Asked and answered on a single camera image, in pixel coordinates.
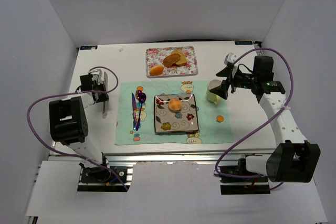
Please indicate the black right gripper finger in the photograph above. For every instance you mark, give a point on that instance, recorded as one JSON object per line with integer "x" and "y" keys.
{"x": 226, "y": 72}
{"x": 219, "y": 88}

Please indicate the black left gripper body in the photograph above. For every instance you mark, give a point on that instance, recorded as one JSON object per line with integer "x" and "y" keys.
{"x": 101, "y": 96}

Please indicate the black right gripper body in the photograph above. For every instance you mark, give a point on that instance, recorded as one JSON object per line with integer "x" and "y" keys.
{"x": 231, "y": 82}

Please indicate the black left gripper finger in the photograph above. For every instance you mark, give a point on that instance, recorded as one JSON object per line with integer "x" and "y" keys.
{"x": 101, "y": 87}
{"x": 102, "y": 97}

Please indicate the metal tongs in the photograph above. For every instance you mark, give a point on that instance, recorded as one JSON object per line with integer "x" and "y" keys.
{"x": 104, "y": 105}

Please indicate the round orange bread roll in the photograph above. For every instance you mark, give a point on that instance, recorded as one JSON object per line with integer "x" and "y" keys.
{"x": 175, "y": 104}

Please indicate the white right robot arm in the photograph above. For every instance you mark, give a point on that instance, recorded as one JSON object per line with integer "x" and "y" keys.
{"x": 294, "y": 159}

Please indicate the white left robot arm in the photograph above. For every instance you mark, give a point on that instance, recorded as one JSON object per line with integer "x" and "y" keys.
{"x": 67, "y": 118}

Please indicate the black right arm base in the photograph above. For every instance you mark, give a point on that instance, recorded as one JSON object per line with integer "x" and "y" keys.
{"x": 244, "y": 183}

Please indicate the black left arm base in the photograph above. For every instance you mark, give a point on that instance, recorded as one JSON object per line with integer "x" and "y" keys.
{"x": 98, "y": 180}

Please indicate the yellow bread slice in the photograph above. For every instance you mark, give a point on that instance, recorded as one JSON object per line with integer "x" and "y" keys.
{"x": 183, "y": 60}

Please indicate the pale yellow mug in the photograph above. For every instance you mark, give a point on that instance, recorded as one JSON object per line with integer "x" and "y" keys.
{"x": 211, "y": 97}

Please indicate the black label sticker right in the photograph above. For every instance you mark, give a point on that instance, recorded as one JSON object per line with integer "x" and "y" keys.
{"x": 243, "y": 42}

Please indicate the black label sticker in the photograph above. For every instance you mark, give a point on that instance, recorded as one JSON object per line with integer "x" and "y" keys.
{"x": 88, "y": 47}
{"x": 243, "y": 42}

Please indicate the iridescent purple knife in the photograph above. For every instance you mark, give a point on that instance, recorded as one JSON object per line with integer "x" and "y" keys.
{"x": 134, "y": 105}

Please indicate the black label sticker left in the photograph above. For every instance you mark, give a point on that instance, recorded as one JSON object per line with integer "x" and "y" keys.
{"x": 88, "y": 47}

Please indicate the light green cartoon placemat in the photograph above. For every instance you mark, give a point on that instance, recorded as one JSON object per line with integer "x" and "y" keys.
{"x": 213, "y": 119}

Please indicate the iridescent purple spoon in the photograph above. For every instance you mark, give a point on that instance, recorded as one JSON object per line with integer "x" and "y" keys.
{"x": 142, "y": 99}

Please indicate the square floral plate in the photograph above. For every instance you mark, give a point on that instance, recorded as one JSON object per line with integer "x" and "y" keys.
{"x": 183, "y": 120}

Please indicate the brown round pastry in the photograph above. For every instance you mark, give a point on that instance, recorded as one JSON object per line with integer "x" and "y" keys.
{"x": 170, "y": 60}

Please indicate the floral rectangular tray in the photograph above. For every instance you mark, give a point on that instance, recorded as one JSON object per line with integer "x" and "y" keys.
{"x": 155, "y": 56}

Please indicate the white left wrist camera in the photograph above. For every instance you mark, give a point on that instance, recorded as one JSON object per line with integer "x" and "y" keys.
{"x": 96, "y": 73}

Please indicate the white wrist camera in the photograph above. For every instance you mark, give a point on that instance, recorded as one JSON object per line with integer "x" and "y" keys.
{"x": 230, "y": 58}
{"x": 96, "y": 73}

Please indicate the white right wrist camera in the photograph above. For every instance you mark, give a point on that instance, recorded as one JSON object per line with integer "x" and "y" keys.
{"x": 230, "y": 58}

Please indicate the aluminium table frame rail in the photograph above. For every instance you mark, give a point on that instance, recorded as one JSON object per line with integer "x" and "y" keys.
{"x": 201, "y": 158}

